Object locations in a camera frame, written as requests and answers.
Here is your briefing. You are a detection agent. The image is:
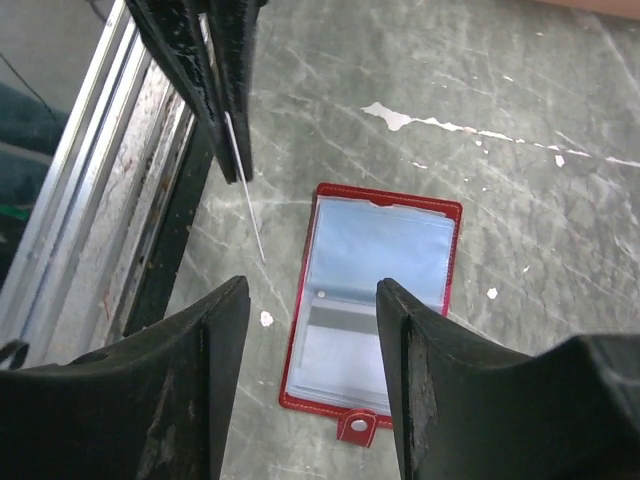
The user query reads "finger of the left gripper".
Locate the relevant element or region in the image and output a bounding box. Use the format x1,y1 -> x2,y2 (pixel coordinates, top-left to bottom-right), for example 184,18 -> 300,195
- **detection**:
126,0 -> 236,184
204,0 -> 265,181

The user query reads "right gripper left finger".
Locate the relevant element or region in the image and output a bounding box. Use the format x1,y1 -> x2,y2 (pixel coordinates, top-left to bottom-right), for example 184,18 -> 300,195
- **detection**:
1,276 -> 250,479

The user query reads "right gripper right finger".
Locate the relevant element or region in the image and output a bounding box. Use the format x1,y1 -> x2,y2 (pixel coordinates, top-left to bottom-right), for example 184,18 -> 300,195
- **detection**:
376,278 -> 639,479

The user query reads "red leather card holder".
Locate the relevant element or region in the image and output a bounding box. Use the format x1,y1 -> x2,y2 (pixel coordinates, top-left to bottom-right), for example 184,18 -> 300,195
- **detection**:
279,182 -> 463,447

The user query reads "white magnetic stripe card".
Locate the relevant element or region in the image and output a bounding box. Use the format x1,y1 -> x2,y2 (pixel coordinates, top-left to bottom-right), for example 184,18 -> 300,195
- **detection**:
290,298 -> 388,411

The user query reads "aluminium mounting rail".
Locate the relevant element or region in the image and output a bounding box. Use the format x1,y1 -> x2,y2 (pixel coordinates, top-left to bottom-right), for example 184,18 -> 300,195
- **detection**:
1,1 -> 196,369

